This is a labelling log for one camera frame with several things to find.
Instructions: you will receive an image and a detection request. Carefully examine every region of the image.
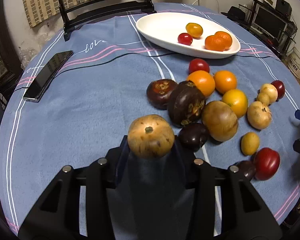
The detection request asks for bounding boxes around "speckled beige passion fruit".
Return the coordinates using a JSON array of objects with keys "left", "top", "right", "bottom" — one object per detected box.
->
[{"left": 202, "top": 101, "right": 238, "bottom": 142}]

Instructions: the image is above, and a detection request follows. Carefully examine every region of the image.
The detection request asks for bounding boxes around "pale cream round fruit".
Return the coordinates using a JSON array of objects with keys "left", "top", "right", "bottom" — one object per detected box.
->
[{"left": 260, "top": 83, "right": 278, "bottom": 105}]

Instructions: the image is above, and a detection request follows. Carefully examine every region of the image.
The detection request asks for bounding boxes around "black desk shelf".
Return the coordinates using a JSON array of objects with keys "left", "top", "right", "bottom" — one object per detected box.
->
[{"left": 221, "top": 0, "right": 298, "bottom": 59}]

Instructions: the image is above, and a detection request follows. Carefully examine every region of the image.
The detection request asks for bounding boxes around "small orange tangerine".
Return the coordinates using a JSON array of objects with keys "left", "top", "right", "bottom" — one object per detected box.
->
[
  {"left": 213, "top": 70, "right": 237, "bottom": 94},
  {"left": 186, "top": 70, "right": 216, "bottom": 98}
]

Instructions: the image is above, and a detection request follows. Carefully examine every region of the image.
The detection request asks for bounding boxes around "dark purple plum front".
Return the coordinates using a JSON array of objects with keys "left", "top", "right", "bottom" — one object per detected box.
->
[{"left": 235, "top": 160, "right": 256, "bottom": 181}]

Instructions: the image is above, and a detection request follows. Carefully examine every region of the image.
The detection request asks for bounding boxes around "small yellow-brown longan fruit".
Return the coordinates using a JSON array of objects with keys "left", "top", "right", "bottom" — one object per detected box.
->
[{"left": 241, "top": 132, "right": 260, "bottom": 155}]

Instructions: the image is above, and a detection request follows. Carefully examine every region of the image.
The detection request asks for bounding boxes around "red plum front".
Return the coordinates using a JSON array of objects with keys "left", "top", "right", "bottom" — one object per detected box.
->
[{"left": 253, "top": 147, "right": 280, "bottom": 180}]

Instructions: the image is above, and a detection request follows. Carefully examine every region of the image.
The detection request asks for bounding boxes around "small red cherry tomato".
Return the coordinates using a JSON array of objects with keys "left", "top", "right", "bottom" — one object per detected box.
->
[{"left": 189, "top": 58, "right": 210, "bottom": 74}]

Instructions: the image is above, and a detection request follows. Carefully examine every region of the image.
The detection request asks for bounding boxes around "dark purple small plum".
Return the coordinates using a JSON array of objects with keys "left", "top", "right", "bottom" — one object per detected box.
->
[{"left": 178, "top": 122, "right": 210, "bottom": 153}]

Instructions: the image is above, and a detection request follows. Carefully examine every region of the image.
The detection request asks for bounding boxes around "tan round fruit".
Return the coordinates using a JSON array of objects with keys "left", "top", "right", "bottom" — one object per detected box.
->
[{"left": 127, "top": 114, "right": 175, "bottom": 159}]

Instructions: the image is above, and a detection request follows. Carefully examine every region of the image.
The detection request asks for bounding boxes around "dark framed wall painting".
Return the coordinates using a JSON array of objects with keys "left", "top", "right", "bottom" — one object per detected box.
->
[{"left": 0, "top": 0, "right": 23, "bottom": 100}]

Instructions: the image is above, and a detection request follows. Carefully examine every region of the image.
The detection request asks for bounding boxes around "black speaker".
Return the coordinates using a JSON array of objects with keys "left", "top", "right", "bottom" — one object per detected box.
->
[{"left": 275, "top": 0, "right": 292, "bottom": 18}]

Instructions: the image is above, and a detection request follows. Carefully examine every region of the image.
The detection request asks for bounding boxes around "white plastic bucket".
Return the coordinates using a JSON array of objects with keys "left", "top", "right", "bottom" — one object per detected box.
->
[{"left": 287, "top": 47, "right": 300, "bottom": 79}]

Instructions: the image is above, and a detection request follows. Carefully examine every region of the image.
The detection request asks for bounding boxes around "large red plum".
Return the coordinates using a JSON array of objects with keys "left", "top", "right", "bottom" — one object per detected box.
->
[{"left": 271, "top": 80, "right": 285, "bottom": 101}]

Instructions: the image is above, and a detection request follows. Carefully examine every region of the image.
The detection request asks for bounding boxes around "black smartphone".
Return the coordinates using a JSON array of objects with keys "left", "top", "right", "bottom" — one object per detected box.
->
[{"left": 23, "top": 50, "right": 74, "bottom": 102}]

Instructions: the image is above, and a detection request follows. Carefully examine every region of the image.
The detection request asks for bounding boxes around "white oval plate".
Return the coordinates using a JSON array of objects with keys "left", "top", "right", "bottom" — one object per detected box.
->
[{"left": 136, "top": 12, "right": 241, "bottom": 59}]

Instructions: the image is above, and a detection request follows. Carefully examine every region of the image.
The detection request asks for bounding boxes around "computer monitor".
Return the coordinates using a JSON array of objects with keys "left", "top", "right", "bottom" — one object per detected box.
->
[{"left": 251, "top": 5, "right": 288, "bottom": 41}]

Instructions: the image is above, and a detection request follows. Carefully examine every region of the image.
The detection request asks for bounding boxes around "large orange mandarin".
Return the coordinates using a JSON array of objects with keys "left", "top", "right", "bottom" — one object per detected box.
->
[
  {"left": 204, "top": 35, "right": 226, "bottom": 51},
  {"left": 215, "top": 31, "right": 232, "bottom": 50}
]

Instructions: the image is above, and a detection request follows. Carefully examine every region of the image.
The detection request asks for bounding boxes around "orange yellow small fruit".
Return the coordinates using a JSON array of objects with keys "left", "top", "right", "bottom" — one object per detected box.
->
[{"left": 186, "top": 23, "right": 203, "bottom": 38}]

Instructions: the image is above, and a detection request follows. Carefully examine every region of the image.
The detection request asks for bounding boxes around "striped beige pepino fruit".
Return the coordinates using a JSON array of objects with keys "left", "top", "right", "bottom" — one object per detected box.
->
[{"left": 247, "top": 101, "right": 272, "bottom": 130}]

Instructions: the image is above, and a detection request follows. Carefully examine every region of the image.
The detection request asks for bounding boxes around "small olive longan fruit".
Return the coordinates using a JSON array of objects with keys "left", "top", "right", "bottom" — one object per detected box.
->
[{"left": 256, "top": 92, "right": 270, "bottom": 106}]

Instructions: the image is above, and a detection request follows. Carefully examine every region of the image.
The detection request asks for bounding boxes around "goldfish round screen ornament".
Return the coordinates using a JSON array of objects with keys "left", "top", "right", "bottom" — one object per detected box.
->
[{"left": 54, "top": 0, "right": 158, "bottom": 42}]

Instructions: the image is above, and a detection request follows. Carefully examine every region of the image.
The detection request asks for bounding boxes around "yellow-green orange fruit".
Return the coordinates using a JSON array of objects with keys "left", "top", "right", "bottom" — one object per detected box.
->
[{"left": 222, "top": 89, "right": 249, "bottom": 119}]

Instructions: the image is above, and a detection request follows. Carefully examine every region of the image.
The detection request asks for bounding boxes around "blue striped tablecloth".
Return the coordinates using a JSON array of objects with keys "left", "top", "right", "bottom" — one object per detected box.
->
[{"left": 0, "top": 3, "right": 300, "bottom": 233}]

